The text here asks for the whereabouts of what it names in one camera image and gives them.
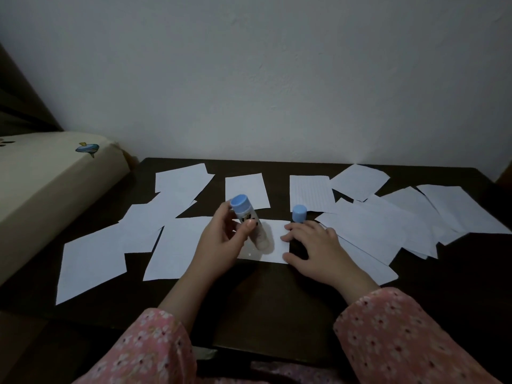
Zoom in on person's right hand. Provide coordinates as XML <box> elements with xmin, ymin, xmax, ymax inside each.
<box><xmin>279</xmin><ymin>219</ymin><xmax>381</xmax><ymax>305</ymax></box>

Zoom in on person's left hand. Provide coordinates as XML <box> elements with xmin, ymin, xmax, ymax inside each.
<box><xmin>188</xmin><ymin>202</ymin><xmax>259</xmax><ymax>283</ymax></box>

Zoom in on white panda print glue stick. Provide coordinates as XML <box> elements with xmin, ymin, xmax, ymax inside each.
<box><xmin>230</xmin><ymin>194</ymin><xmax>272</xmax><ymax>251</ymax></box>

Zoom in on white paper sheets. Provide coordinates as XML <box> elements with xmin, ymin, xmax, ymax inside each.
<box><xmin>55</xmin><ymin>163</ymin><xmax>512</xmax><ymax>307</ymax></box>

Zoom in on person's left forearm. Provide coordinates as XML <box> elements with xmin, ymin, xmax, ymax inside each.
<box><xmin>74</xmin><ymin>267</ymin><xmax>213</xmax><ymax>384</ymax></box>

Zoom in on person's right forearm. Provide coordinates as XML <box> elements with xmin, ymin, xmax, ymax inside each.
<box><xmin>333</xmin><ymin>283</ymin><xmax>503</xmax><ymax>384</ymax></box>

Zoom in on beige mattress with whale print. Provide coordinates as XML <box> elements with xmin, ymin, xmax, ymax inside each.
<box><xmin>0</xmin><ymin>131</ymin><xmax>131</xmax><ymax>286</ymax></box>

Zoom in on brown wooden furniture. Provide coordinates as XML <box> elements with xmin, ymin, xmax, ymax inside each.
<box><xmin>495</xmin><ymin>162</ymin><xmax>512</xmax><ymax>188</ymax></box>

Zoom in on dark brown curtain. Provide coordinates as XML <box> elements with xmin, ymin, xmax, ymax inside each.
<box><xmin>0</xmin><ymin>43</ymin><xmax>64</xmax><ymax>137</ymax></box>

